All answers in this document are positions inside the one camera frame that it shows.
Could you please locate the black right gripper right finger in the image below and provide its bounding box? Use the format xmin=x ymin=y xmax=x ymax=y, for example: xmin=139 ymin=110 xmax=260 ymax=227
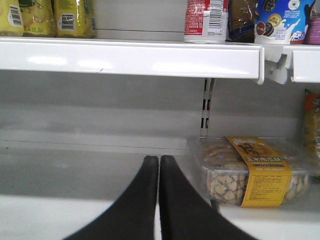
xmin=159 ymin=155 xmax=254 ymax=240

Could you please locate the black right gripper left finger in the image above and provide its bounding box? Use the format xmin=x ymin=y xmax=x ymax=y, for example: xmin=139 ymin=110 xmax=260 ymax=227
xmin=66 ymin=155 xmax=159 ymax=240

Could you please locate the clear cookie box yellow band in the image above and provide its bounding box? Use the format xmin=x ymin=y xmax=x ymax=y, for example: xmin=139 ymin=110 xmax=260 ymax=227
xmin=187 ymin=136 xmax=319 ymax=208

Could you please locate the white shelf unit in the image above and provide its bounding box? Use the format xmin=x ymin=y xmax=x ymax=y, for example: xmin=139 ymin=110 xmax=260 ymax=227
xmin=0 ymin=0 xmax=320 ymax=240

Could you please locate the red white milk can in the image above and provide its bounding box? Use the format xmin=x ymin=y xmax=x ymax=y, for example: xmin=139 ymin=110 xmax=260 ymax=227
xmin=184 ymin=0 xmax=229 ymax=44

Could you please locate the yellow pear drink bottle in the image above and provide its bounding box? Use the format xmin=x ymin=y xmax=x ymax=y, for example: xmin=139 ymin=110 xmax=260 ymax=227
xmin=19 ymin=0 xmax=56 ymax=38
xmin=53 ymin=0 xmax=97 ymax=39
xmin=0 ymin=0 xmax=24 ymax=37

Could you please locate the dark snack bag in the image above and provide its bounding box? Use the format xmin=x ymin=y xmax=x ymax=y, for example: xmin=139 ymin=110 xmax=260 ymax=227
xmin=228 ymin=0 xmax=255 ymax=43

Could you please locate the blue cookie cup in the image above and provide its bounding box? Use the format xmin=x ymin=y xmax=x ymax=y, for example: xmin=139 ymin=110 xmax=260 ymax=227
xmin=254 ymin=0 xmax=316 ymax=45

